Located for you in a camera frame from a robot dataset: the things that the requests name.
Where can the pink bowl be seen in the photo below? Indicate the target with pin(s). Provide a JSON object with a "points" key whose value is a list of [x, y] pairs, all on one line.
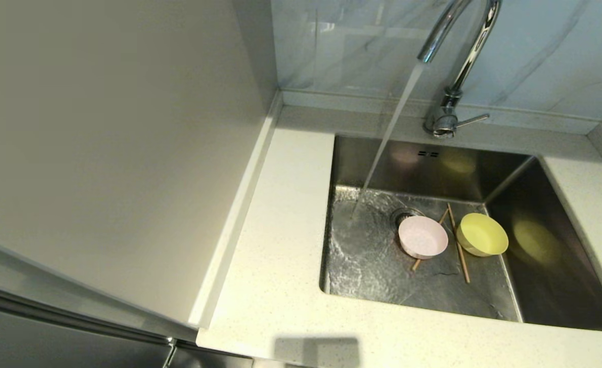
{"points": [[423, 236]]}

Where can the wooden chopstick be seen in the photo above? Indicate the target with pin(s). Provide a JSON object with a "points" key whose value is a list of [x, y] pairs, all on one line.
{"points": [[462, 263], [416, 265]]}

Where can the chrome gooseneck faucet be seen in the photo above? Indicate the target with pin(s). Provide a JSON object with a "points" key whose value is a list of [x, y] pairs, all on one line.
{"points": [[449, 107]]}

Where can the yellow bowl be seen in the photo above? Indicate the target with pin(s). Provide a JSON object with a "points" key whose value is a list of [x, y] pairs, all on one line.
{"points": [[482, 234]]}

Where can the stainless steel sink basin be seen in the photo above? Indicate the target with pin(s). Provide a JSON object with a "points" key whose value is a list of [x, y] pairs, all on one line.
{"points": [[372, 276]]}

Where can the round metal drain strainer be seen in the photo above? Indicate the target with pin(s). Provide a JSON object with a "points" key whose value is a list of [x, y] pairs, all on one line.
{"points": [[400, 213]]}

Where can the grey tall cabinet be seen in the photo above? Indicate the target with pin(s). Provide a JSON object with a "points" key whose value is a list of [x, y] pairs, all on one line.
{"points": [[101, 153]]}

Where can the chrome cabinet rail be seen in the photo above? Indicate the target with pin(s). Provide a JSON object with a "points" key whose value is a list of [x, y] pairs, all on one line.
{"points": [[75, 321]]}

